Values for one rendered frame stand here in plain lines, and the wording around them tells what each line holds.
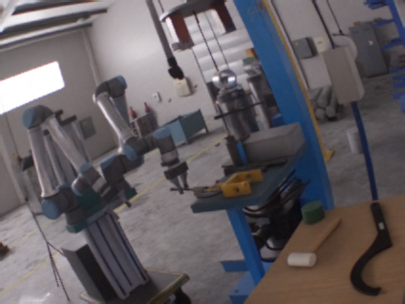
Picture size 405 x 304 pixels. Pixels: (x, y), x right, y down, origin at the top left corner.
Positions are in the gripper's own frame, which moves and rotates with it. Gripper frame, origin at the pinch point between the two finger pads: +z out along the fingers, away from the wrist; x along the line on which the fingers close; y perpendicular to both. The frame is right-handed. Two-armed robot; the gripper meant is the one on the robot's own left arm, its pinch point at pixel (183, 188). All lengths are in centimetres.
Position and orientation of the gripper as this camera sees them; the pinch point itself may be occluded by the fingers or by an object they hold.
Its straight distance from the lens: 213.9
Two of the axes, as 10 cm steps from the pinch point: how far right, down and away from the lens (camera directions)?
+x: 6.7, -4.0, 6.2
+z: 3.5, 9.1, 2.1
